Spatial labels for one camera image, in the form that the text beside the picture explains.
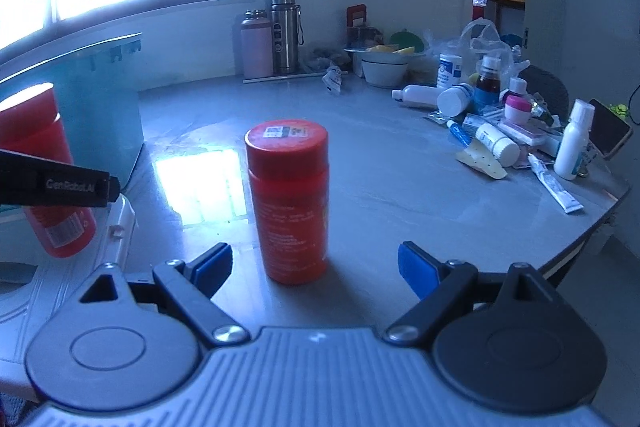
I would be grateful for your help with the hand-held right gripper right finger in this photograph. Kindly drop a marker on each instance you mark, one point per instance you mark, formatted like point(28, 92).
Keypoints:
point(416, 269)

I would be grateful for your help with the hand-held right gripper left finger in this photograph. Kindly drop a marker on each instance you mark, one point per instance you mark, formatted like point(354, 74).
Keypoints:
point(214, 268)

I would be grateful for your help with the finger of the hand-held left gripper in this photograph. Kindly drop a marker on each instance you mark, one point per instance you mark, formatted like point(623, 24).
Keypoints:
point(60, 184)

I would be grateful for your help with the red bottle with barcode label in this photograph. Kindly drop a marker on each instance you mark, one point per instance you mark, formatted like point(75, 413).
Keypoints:
point(35, 127)

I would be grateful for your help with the white plastic box lid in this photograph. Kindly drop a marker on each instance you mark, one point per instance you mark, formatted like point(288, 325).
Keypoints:
point(120, 227)

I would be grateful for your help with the teal plastic storage box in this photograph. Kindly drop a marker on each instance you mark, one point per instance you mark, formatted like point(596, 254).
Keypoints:
point(100, 107)

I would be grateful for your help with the red bottle with lid sticker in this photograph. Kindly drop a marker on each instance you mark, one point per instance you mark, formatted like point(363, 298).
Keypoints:
point(287, 207)

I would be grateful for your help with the grey desktop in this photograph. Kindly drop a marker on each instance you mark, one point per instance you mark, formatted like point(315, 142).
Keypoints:
point(380, 182)

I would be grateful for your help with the yellow perforated strip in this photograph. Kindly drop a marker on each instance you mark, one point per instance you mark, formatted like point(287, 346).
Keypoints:
point(482, 161)

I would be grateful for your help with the blue ointment tube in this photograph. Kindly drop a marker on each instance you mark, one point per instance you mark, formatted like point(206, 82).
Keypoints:
point(459, 133)

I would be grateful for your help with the small white pill bottle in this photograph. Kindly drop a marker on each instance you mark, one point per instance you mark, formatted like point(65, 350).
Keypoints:
point(497, 144)

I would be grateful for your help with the white ointment tube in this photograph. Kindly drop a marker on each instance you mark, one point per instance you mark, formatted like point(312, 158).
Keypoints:
point(555, 184)

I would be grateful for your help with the wide white medicine bottle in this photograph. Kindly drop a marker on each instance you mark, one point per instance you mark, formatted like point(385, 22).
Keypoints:
point(454, 101)

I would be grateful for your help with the plain white bottle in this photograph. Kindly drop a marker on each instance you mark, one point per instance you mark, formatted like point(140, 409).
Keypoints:
point(420, 96)

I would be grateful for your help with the flat pink box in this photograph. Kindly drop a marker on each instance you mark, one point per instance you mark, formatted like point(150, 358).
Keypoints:
point(525, 133)

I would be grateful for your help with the pink jar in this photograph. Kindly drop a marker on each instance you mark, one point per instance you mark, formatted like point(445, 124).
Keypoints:
point(517, 109)

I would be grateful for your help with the brown syrup bottle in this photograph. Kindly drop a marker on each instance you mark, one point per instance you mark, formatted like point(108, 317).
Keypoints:
point(487, 87)

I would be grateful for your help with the white bowl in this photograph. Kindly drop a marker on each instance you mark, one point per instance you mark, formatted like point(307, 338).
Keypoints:
point(385, 74)

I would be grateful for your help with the white bottle with blue label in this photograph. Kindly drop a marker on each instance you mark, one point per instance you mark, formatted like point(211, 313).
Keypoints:
point(449, 72)

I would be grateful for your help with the metal stick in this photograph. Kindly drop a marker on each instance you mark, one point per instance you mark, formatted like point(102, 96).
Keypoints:
point(280, 77)

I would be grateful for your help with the tall white spray bottle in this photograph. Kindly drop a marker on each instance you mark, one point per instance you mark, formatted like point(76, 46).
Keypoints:
point(572, 142)

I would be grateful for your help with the crumpled wrapper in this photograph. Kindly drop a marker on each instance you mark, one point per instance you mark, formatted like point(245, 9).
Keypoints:
point(332, 78)

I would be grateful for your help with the pink water bottle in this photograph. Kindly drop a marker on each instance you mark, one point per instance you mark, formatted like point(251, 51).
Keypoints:
point(256, 52)

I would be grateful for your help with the dark chair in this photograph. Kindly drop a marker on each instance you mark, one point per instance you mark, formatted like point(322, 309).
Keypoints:
point(547, 89)

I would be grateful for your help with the green round lid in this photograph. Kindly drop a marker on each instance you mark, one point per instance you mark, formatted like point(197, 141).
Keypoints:
point(406, 38)

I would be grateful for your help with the smartphone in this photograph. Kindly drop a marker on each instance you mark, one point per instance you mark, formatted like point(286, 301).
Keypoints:
point(607, 127)

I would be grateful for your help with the stainless steel thermos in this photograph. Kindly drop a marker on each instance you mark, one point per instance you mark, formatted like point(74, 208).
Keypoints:
point(285, 37)

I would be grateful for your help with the clear plastic bag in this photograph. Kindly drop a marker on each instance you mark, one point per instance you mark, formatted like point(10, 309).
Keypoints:
point(482, 34)

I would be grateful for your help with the red box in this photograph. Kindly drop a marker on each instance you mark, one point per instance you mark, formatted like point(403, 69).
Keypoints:
point(356, 14)

